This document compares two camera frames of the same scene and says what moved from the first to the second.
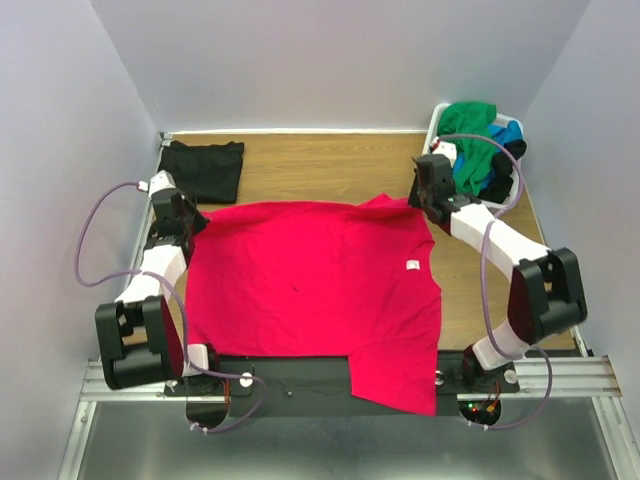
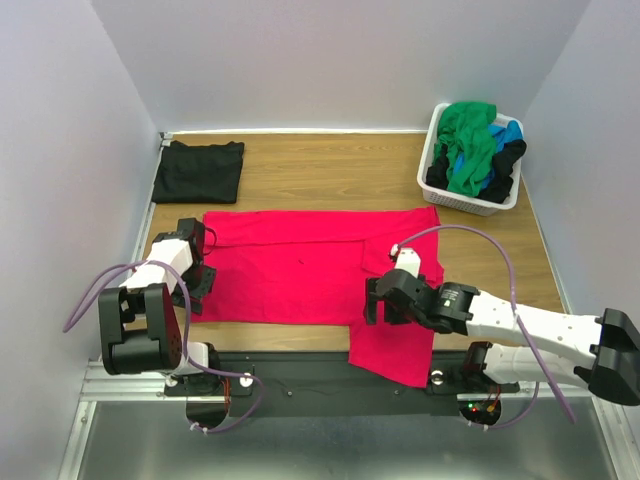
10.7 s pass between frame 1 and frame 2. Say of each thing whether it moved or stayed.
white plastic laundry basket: stayed
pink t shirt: moved
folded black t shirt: stayed
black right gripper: moved
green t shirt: stayed
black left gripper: moved
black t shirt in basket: stayed
